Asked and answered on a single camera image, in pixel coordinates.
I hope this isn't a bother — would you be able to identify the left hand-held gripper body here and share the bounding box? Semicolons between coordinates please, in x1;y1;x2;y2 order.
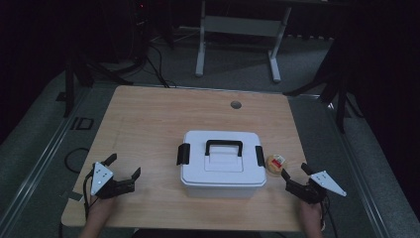
89;161;136;200

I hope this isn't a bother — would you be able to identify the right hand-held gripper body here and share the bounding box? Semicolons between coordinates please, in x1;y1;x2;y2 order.
284;170;348;205

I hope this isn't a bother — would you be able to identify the round yellow packaged snack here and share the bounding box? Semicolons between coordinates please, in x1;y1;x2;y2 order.
265;154;287;177

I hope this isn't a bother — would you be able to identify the white lidded storage box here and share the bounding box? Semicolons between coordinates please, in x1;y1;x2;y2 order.
176;129;267;199

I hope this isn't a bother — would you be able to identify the person's left hand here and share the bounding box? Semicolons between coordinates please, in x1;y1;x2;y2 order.
86;197;117;229

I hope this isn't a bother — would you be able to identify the person's right hand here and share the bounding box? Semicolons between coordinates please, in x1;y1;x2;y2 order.
299;199;323;229

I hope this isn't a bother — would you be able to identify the grey tape strip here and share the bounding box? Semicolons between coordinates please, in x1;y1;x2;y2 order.
59;190;84;203

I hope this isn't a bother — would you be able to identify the black tripod stand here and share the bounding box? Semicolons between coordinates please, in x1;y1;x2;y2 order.
55;49;135;118
282;43;365;134

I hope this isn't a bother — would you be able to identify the dark equipment rack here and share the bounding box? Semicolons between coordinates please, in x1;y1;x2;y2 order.
127;0;155;65

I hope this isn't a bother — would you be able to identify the left hand-held gripper cable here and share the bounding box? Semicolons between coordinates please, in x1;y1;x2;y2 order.
82;171;95;221

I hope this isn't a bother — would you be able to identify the hand-held gripper cable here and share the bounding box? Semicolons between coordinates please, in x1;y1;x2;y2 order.
320;194;340;238
82;171;95;221

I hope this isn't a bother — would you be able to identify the right hand-held gripper cable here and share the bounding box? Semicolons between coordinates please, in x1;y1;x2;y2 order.
320;194;340;238

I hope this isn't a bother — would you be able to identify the metal floor rail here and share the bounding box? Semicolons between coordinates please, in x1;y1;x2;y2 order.
325;100;392;238
0;87;95;229

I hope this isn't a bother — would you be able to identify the black looped floor cable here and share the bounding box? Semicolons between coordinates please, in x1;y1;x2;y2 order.
63;147;91;175

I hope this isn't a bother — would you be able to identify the black rectangular floor bracket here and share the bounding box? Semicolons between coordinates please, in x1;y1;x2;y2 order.
69;116;95;131

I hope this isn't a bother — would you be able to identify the white metal desk frame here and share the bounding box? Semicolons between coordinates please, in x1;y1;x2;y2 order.
194;0;293;83

